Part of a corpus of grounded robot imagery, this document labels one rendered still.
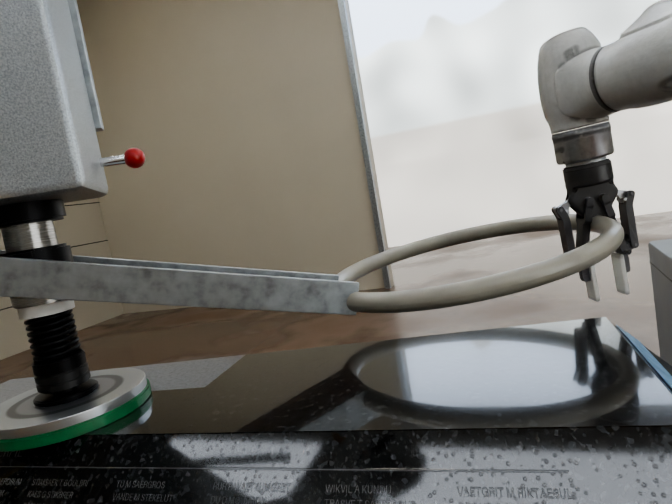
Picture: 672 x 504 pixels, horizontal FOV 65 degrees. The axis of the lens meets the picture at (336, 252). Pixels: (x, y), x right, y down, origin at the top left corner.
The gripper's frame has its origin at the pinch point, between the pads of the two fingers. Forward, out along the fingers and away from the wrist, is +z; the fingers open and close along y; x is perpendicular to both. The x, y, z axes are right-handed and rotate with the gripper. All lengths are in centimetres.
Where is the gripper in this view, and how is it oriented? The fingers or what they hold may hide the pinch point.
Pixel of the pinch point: (605, 278)
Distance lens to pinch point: 102.9
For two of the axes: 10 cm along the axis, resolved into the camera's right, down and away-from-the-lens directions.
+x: 0.2, 1.2, -9.9
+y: -9.7, 2.3, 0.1
